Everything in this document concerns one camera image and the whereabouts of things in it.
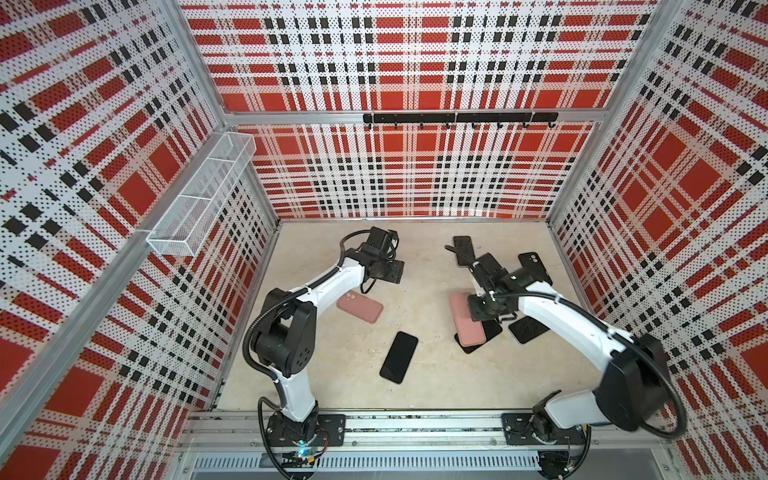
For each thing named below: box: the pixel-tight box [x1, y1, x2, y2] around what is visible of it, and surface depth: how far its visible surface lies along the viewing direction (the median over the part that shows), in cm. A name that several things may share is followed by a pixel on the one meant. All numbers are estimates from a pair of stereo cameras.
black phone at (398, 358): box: [379, 331, 418, 384], surface depth 88 cm
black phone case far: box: [518, 252, 553, 286], surface depth 110 cm
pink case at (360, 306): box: [336, 289, 384, 324], surface depth 99 cm
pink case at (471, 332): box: [449, 292, 487, 347], surface depth 84 cm
